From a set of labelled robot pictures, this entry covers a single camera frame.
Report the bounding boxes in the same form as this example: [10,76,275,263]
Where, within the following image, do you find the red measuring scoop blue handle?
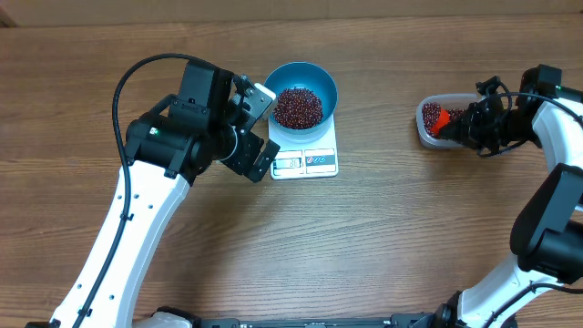
[429,108,451,138]

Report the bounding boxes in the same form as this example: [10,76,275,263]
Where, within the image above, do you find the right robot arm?
[391,64,582,327]

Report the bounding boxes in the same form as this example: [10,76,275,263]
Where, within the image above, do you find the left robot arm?
[43,56,280,327]

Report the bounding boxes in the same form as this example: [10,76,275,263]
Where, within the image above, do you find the white digital kitchen scale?
[268,116,340,180]

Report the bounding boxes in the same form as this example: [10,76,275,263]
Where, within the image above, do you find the red beans in bowl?
[272,87,323,130]

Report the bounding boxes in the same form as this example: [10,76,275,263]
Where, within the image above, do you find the blue plastic bowl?
[264,62,339,127]

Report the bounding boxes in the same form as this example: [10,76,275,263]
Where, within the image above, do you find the clear plastic container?
[415,93,481,149]

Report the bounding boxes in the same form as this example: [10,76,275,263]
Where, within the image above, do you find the red beans in container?
[422,102,465,138]

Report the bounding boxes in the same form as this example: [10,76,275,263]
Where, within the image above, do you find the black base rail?
[179,313,435,328]

